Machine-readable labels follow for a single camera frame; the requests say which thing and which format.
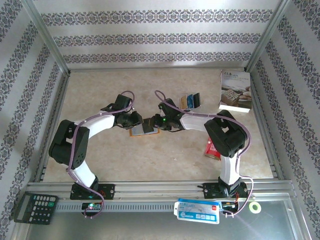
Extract black card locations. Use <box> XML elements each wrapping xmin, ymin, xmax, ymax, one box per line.
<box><xmin>192</xmin><ymin>92</ymin><xmax>202</xmax><ymax>108</ymax></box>

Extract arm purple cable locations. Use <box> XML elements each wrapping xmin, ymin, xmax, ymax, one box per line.
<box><xmin>154</xmin><ymin>89</ymin><xmax>254</xmax><ymax>218</ymax></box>
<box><xmin>66</xmin><ymin>90</ymin><xmax>136</xmax><ymax>220</ymax></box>

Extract white printed book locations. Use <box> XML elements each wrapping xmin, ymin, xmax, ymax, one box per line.
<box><xmin>218</xmin><ymin>69</ymin><xmax>253</xmax><ymax>115</ymax></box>

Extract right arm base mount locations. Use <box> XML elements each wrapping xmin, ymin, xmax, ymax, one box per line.
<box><xmin>202</xmin><ymin>181</ymin><xmax>249</xmax><ymax>200</ymax></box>

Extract green tape roll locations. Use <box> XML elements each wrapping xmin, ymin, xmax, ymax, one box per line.
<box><xmin>248</xmin><ymin>201</ymin><xmax>262</xmax><ymax>214</ymax></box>

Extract red paper packet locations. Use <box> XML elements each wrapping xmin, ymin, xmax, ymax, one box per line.
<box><xmin>204</xmin><ymin>139</ymin><xmax>222</xmax><ymax>161</ymax></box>

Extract dark glossy credit card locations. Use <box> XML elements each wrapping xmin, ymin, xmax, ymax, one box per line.
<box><xmin>142</xmin><ymin>117</ymin><xmax>155</xmax><ymax>134</ymax></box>

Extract blue white tissue pack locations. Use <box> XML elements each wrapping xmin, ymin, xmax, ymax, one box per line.
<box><xmin>173</xmin><ymin>197</ymin><xmax>221</xmax><ymax>225</ymax></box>

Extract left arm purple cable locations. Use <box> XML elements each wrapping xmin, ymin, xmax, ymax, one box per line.
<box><xmin>66</xmin><ymin>90</ymin><xmax>136</xmax><ymax>220</ymax></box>

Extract black calculator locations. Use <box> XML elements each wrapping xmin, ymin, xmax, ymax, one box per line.
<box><xmin>13</xmin><ymin>191</ymin><xmax>59</xmax><ymax>225</ymax></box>

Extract orange leather card holder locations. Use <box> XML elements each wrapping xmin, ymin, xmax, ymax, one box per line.
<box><xmin>129</xmin><ymin>116</ymin><xmax>161</xmax><ymax>138</ymax></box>

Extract grey slotted cable duct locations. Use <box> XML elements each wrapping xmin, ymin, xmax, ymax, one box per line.
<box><xmin>55</xmin><ymin>201</ymin><xmax>181</xmax><ymax>213</ymax></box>

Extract colour swatch cards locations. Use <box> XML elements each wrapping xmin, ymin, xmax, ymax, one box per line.
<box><xmin>178</xmin><ymin>92</ymin><xmax>202</xmax><ymax>112</ymax></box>

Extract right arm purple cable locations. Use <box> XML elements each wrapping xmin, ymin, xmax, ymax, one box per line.
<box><xmin>154</xmin><ymin>89</ymin><xmax>254</xmax><ymax>218</ymax></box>

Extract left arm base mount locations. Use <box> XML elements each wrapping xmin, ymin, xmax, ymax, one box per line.
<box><xmin>69</xmin><ymin>183</ymin><xmax>116</xmax><ymax>201</ymax></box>

